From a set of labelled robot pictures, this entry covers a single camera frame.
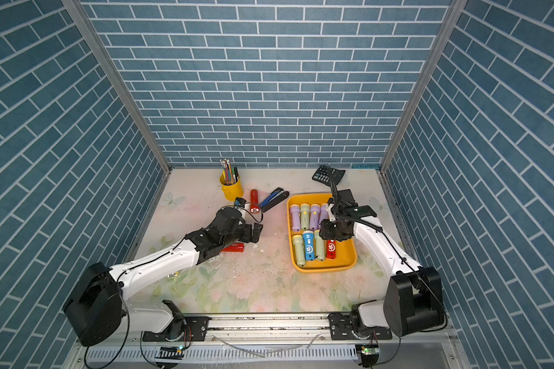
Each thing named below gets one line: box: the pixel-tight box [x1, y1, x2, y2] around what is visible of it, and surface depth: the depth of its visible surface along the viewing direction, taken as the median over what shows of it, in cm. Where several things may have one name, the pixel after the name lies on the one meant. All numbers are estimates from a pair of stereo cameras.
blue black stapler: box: [260, 187, 290, 213], surface depth 109 cm
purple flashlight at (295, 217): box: [290, 203, 301, 232], surface depth 100 cm
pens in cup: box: [219, 158, 240, 186], surface depth 104 cm
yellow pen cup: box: [219, 172, 244, 202], surface depth 104 cm
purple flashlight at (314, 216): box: [309, 203, 321, 230], surface depth 101 cm
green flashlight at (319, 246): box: [313, 229, 326, 262], surface depth 91 cm
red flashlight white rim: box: [326, 239, 337, 260], surface depth 91 cm
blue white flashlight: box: [302, 229, 315, 262], surface depth 92 cm
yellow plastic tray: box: [287, 192, 358, 273], surface depth 91 cm
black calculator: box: [311, 164, 346, 187], surface depth 118 cm
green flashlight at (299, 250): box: [292, 234, 306, 268], surface depth 90 cm
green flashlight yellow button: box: [300, 202, 311, 230], surface depth 101 cm
